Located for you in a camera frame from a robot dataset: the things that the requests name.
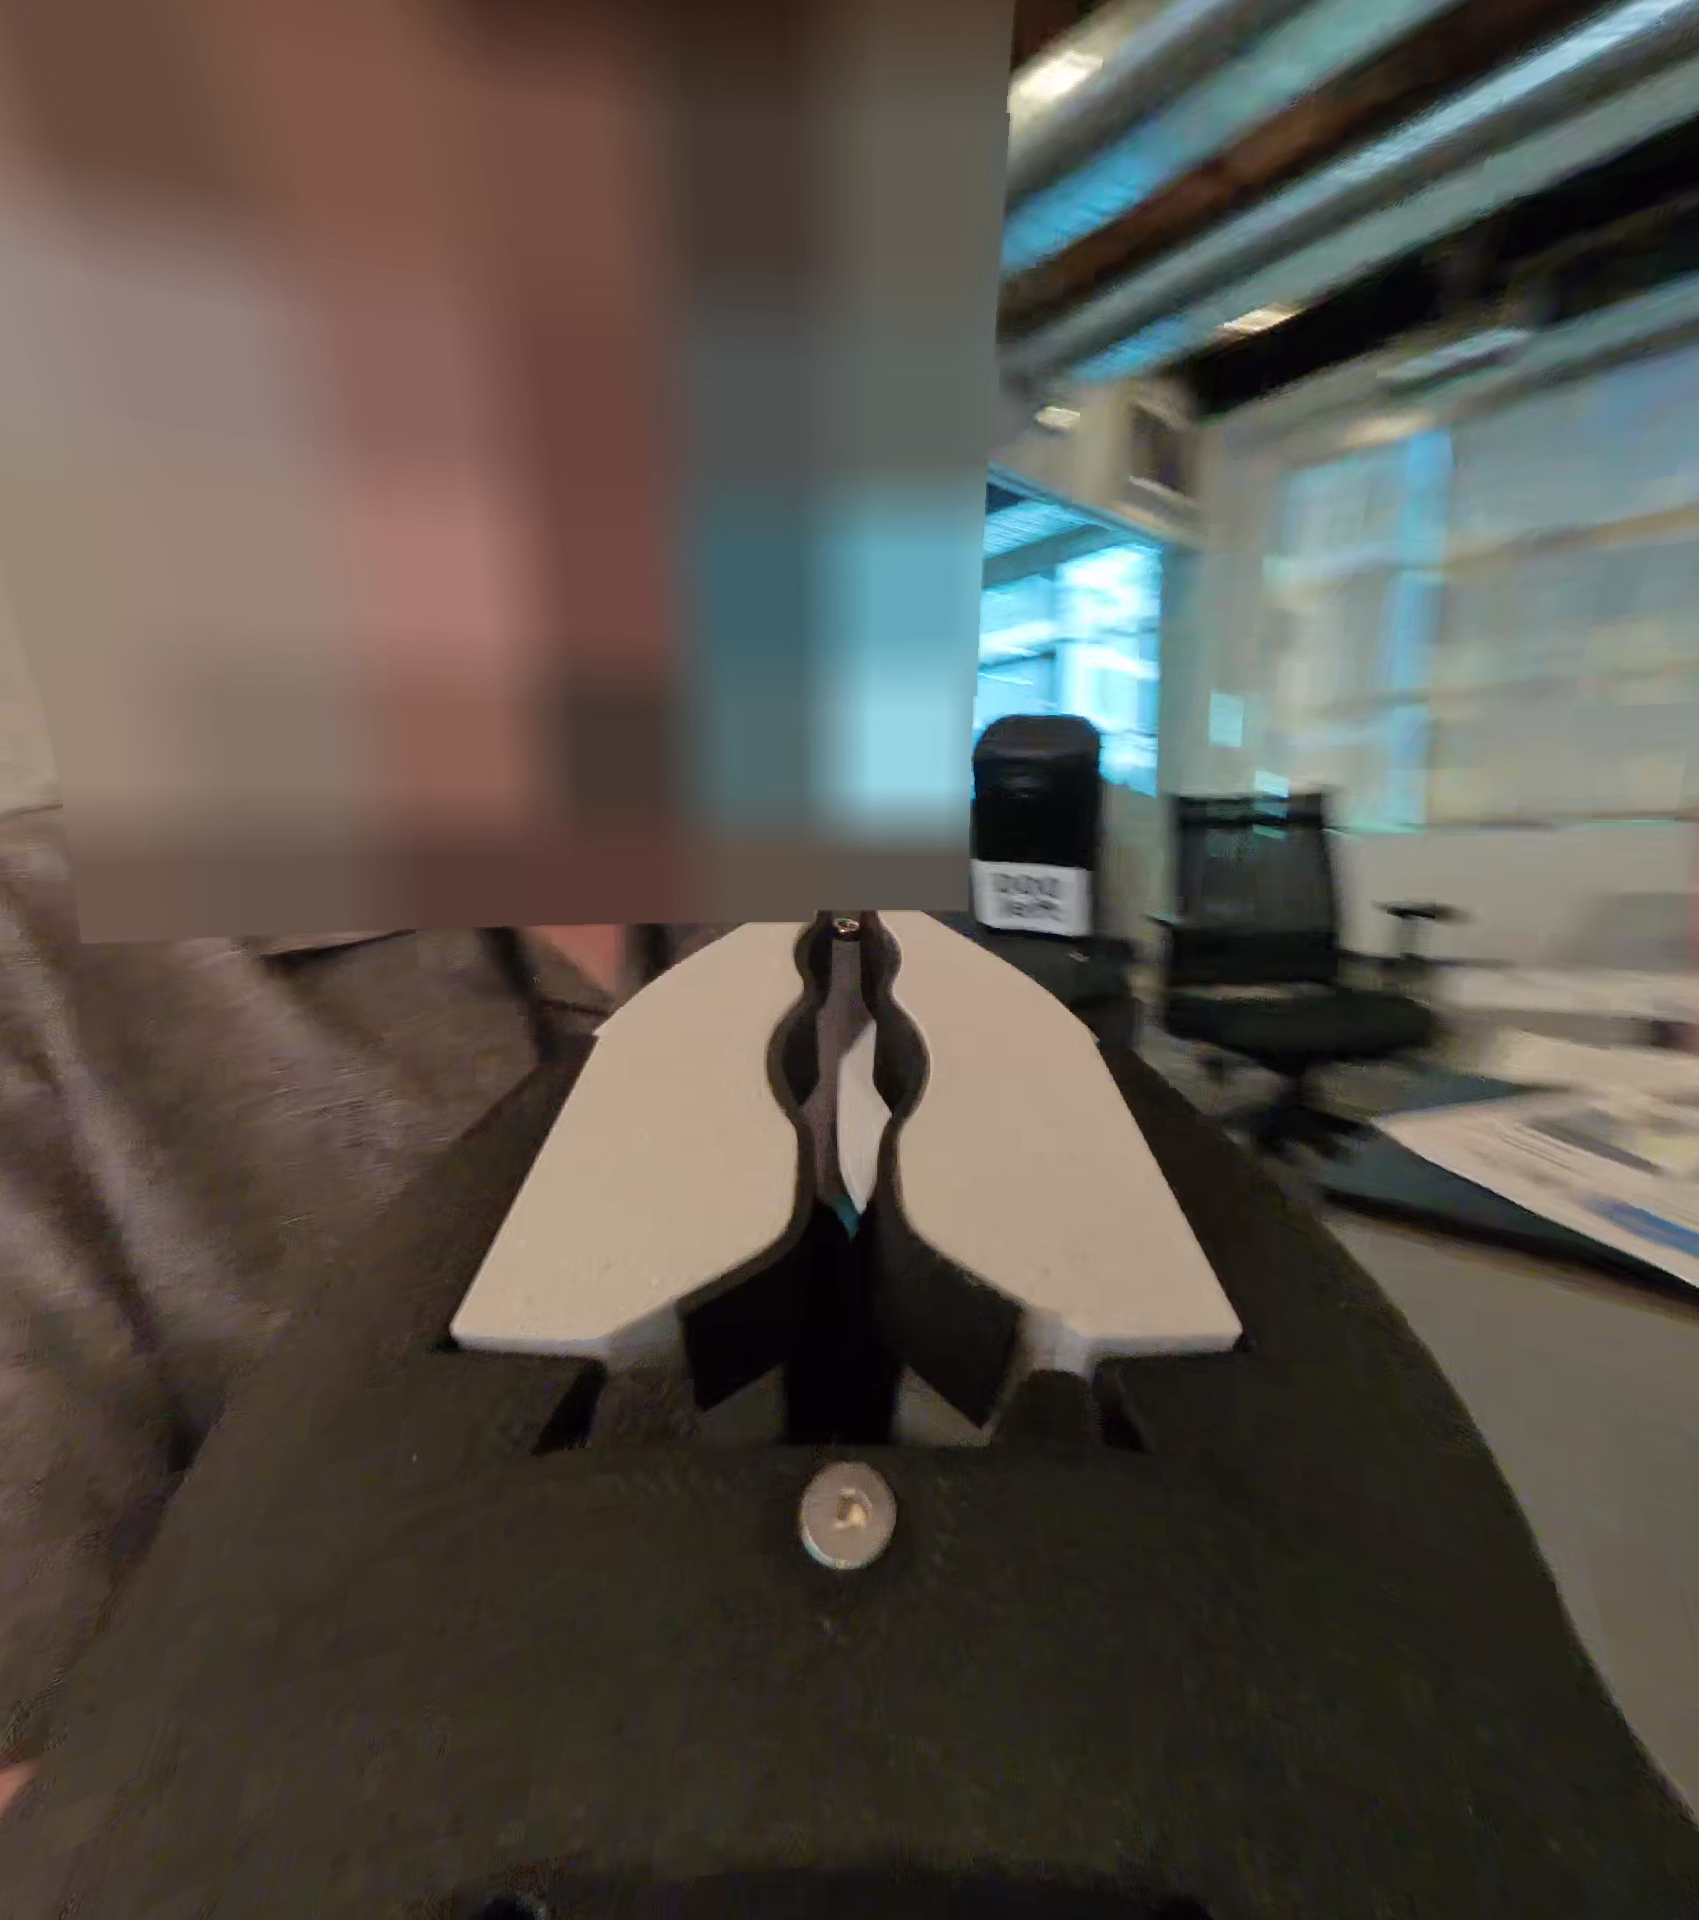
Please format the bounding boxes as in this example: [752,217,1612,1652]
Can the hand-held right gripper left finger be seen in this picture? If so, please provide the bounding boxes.
[452,919,854,1364]

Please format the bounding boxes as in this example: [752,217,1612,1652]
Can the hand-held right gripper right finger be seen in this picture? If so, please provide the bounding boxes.
[862,909,1248,1377]

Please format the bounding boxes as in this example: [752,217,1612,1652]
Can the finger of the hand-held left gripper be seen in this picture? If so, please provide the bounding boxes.
[826,1034,894,1219]

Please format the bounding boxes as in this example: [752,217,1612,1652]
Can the dark teal folder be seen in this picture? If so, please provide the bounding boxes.
[1314,1080,1692,1281]

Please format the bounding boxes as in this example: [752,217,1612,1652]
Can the white blue printed sheets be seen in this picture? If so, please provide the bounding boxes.
[1372,1034,1699,1327]

